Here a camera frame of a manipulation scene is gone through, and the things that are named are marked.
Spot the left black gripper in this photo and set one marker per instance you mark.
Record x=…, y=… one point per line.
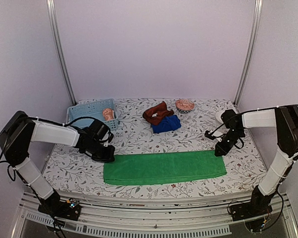
x=108, y=157

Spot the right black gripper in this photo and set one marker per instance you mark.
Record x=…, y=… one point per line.
x=225, y=149

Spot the orange bunny towel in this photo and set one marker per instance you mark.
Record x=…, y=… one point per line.
x=108, y=114

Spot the green towel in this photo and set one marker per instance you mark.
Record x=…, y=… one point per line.
x=163, y=168

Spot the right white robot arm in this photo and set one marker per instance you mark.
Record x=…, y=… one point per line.
x=284, y=119

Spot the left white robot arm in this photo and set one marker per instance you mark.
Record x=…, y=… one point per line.
x=22, y=131

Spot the light blue plastic basket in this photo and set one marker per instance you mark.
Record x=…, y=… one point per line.
x=95, y=110

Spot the white bowl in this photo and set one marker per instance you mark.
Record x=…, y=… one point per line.
x=218, y=116

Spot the blue towel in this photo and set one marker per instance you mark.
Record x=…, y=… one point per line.
x=170, y=123

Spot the red patterned bowl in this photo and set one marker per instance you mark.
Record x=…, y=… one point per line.
x=184, y=105

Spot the dark red towel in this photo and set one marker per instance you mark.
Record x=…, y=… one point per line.
x=156, y=114

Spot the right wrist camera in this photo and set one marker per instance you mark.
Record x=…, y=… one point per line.
x=214, y=135

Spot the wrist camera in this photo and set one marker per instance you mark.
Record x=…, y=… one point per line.
x=107, y=140
x=214, y=135

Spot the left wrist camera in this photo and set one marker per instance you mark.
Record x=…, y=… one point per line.
x=107, y=140

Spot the front aluminium rail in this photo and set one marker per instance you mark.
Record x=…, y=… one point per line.
x=199, y=217

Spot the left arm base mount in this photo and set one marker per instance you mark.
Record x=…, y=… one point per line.
x=55, y=207

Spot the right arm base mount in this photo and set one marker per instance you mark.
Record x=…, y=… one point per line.
x=259, y=205

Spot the left aluminium frame post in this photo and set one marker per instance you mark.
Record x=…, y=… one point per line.
x=59, y=49

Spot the aluminium frame post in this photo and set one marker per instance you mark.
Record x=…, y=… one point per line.
x=250, y=49
x=59, y=49

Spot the right aluminium frame post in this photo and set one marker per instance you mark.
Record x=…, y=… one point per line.
x=250, y=49

